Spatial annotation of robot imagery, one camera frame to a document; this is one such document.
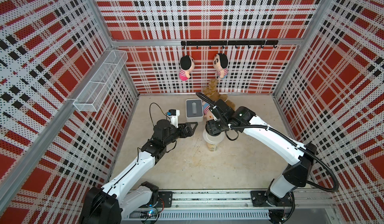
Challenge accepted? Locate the brown plush teddy bear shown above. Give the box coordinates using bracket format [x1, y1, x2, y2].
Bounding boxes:
[202, 78, 236, 110]

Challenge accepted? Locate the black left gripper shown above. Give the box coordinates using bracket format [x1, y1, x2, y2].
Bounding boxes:
[163, 122, 198, 146]

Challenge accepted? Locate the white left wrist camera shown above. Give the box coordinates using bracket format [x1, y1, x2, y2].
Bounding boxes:
[167, 109, 180, 129]

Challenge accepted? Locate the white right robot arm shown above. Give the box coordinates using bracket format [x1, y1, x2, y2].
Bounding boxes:
[203, 99, 316, 207]

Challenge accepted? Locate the green circuit board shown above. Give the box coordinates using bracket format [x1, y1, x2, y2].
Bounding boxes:
[140, 209, 160, 220]

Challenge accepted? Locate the black left camera cable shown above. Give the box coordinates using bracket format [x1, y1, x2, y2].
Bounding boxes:
[149, 102, 169, 127]

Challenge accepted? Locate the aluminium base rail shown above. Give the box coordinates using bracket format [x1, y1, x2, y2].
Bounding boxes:
[120, 189, 341, 224]

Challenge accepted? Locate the blue striped hanging plush doll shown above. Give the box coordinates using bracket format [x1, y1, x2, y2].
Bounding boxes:
[213, 53, 229, 79]

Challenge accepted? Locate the pink hanging plush doll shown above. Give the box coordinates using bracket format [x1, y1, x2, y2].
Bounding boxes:
[179, 55, 195, 81]

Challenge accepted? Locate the black wall hook rail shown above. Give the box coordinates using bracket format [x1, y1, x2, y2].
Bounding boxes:
[181, 40, 279, 47]

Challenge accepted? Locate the black right corrugated cable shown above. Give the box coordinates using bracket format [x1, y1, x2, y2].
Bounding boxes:
[195, 91, 340, 194]

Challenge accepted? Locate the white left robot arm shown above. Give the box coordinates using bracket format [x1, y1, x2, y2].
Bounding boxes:
[79, 120, 198, 224]

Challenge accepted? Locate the plush doll lying on table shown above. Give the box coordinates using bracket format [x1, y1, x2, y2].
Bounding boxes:
[203, 101, 215, 121]

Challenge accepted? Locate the paper milk tea cup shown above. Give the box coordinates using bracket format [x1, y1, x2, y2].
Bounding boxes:
[206, 134, 222, 152]

